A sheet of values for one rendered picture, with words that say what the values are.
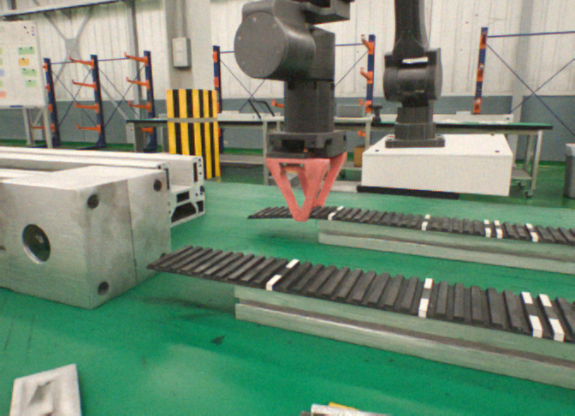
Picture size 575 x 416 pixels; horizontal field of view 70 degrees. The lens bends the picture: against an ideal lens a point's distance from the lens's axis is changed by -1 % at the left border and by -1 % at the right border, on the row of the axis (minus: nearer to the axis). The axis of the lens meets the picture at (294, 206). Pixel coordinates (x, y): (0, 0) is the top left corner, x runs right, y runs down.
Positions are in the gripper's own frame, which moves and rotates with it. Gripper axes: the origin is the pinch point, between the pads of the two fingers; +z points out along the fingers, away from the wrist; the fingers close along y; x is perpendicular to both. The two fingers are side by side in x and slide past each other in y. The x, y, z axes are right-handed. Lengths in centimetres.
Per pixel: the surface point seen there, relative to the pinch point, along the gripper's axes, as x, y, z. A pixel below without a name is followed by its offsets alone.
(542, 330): 21.1, 21.6, -0.1
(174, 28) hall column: -220, -271, -79
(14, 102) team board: -494, -310, -21
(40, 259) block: -14.3, 23.7, 0.0
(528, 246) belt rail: 23.1, 2.1, 1.2
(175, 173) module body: -20.7, -2.4, -2.8
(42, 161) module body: -37.8, 4.8, -4.7
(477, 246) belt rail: 18.6, 1.4, 2.0
